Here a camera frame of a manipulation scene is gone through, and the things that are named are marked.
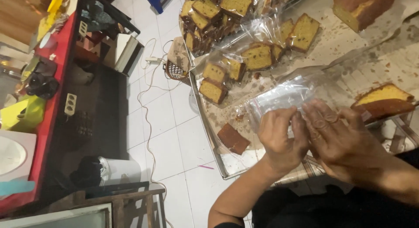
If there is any person's left hand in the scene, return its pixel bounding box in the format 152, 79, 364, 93
257, 106, 310, 177

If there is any person's right hand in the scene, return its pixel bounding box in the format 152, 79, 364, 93
301, 99, 391, 187

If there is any clear plastic zip bag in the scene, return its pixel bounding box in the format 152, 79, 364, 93
244, 74, 319, 137

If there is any yellow cake wedge brown crust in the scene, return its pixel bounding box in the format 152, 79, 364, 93
351, 82, 416, 121

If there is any crumb-covered baking paper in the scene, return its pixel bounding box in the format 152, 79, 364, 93
199, 0, 419, 176

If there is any person's black clothing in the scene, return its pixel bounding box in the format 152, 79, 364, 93
214, 149, 419, 228

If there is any brown cake end piece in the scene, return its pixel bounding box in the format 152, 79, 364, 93
217, 123, 251, 156

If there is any metal baking tray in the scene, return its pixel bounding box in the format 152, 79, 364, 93
188, 0, 419, 180

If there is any large yellow cake loaf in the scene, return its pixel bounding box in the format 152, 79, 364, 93
332, 0, 399, 33

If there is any pile of bagged cake slices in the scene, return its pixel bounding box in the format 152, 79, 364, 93
178, 0, 321, 106

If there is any brown wicker basket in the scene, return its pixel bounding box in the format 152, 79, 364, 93
163, 59, 192, 87

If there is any blue plastic stool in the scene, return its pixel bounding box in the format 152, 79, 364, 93
141, 0, 179, 14

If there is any white tumbler with black lid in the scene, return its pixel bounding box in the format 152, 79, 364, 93
70, 156, 142, 188

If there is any dark rack with boxes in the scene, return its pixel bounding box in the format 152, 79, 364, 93
75, 0, 145, 79

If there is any red cluttered shelf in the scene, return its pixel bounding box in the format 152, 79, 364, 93
0, 0, 82, 216

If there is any thin beige cable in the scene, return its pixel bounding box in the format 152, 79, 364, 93
137, 38, 175, 228

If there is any wooden frame stand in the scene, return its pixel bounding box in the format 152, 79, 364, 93
0, 181, 167, 228

